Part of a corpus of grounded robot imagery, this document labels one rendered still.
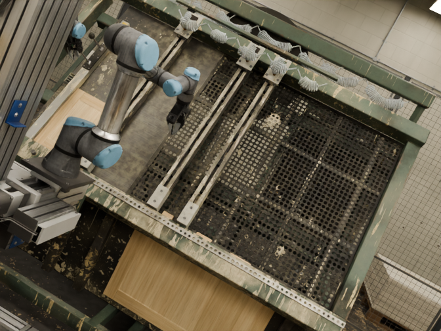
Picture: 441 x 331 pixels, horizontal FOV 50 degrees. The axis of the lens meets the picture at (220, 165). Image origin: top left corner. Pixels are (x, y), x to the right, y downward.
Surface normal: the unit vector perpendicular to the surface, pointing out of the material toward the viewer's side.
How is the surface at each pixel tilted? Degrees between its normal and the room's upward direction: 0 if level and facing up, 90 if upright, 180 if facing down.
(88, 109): 58
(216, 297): 90
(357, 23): 90
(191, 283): 90
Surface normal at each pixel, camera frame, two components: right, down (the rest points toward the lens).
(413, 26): -0.19, 0.08
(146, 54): 0.86, 0.36
